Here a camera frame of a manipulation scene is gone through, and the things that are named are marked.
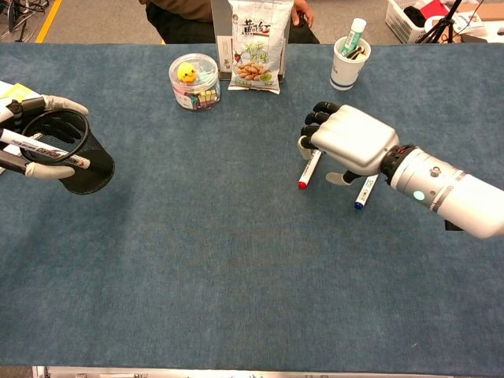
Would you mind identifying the white paper cup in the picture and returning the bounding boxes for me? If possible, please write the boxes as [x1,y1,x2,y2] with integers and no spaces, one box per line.
[329,36,372,91]

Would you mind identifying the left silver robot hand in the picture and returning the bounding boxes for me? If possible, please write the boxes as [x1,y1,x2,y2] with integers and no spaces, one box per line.
[0,94,90,181]

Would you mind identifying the green white glue stick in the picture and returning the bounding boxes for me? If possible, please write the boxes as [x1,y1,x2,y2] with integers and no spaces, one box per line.
[340,17,368,58]

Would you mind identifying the blue whiteboard marker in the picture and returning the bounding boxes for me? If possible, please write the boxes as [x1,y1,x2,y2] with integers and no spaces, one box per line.
[354,172,380,210]

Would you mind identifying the white bowl with yellow toy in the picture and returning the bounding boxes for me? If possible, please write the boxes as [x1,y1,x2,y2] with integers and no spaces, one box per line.
[169,53,222,111]

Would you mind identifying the red whiteboard marker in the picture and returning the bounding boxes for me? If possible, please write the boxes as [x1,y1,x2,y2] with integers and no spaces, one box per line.
[298,148,323,190]

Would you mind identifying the blue felt table cloth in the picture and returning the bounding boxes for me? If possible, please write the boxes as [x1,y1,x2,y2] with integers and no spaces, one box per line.
[0,42,504,372]

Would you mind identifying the black mesh pen holder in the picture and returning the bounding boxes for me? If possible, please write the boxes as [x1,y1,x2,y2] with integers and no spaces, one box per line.
[20,109,116,195]

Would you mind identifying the grey white carton box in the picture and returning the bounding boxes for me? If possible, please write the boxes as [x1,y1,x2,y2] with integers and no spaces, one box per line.
[210,0,237,82]

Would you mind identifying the yellow duck toy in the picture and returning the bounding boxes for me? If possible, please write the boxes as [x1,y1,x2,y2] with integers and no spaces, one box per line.
[176,61,198,85]

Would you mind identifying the white snack bag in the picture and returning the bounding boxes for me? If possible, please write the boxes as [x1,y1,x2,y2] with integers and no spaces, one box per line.
[227,0,295,95]

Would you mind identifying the white plastic basket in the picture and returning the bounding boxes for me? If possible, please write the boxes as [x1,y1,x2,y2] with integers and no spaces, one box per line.
[384,0,434,44]

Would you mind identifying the seated person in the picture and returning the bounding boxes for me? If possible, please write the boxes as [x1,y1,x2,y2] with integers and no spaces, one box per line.
[138,0,321,44]

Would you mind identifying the black-capped whiteboard marker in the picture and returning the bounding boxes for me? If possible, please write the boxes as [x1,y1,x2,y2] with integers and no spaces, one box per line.
[0,128,92,170]

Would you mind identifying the cardboard box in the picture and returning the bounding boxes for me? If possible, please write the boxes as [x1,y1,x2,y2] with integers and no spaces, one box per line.
[452,0,504,44]

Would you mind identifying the black tripod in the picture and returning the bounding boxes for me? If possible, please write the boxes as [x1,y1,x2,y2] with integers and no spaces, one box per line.
[417,0,465,44]

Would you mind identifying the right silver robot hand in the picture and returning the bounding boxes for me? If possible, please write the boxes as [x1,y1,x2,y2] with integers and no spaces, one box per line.
[297,101,401,186]

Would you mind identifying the yellow green book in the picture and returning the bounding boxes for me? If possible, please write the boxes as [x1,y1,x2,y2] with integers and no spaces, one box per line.
[4,83,33,100]

